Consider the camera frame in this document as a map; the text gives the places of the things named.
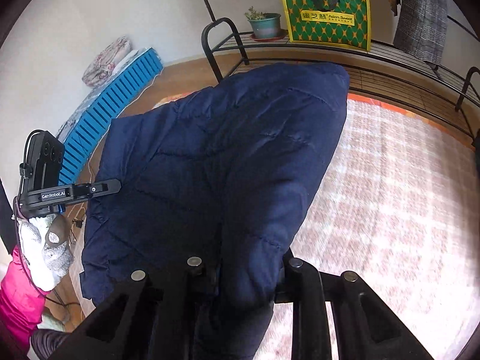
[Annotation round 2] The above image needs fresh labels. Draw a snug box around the small potted plant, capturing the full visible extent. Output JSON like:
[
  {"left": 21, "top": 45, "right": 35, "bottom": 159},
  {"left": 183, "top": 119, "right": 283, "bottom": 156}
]
[{"left": 245, "top": 7, "right": 286, "bottom": 41}]

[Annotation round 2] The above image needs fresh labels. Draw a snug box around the left grey gloved hand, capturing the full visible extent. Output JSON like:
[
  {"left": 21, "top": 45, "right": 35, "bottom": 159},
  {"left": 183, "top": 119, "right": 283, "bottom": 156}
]
[{"left": 17, "top": 214, "right": 73, "bottom": 293}]

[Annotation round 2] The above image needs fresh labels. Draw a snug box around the yellow green patterned bag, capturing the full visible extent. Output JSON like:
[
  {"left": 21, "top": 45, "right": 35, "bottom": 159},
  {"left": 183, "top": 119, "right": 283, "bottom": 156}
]
[{"left": 281, "top": 0, "right": 372, "bottom": 52}]

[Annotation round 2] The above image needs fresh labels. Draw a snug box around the grey plaid long coat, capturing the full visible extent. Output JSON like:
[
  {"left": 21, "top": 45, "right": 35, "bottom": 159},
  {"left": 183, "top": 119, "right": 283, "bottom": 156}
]
[{"left": 393, "top": 0, "right": 448, "bottom": 65}]

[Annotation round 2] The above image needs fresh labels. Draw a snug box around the black metal clothes rack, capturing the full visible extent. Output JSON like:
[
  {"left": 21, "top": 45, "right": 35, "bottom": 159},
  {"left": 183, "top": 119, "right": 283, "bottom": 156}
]
[{"left": 201, "top": 1, "right": 479, "bottom": 139}]

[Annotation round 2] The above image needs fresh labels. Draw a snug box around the floral folded quilt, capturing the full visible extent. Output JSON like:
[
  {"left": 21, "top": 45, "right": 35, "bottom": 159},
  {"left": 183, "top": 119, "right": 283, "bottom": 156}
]
[{"left": 81, "top": 36, "right": 133, "bottom": 88}]

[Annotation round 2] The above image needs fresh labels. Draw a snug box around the blue slatted crate row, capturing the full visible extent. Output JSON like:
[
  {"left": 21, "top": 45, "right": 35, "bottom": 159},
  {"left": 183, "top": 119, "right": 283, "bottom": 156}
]
[{"left": 56, "top": 48, "right": 164, "bottom": 185}]

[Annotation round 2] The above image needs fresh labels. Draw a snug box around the left pink sleeve forearm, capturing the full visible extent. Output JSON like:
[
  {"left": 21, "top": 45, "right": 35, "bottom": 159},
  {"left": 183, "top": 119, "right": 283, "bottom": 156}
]
[{"left": 1, "top": 247, "right": 50, "bottom": 359}]

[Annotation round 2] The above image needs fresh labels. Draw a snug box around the navy quilted puffer jacket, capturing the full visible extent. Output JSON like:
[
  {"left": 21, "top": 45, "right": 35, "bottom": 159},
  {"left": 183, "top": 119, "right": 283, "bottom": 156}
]
[{"left": 80, "top": 63, "right": 350, "bottom": 359}]

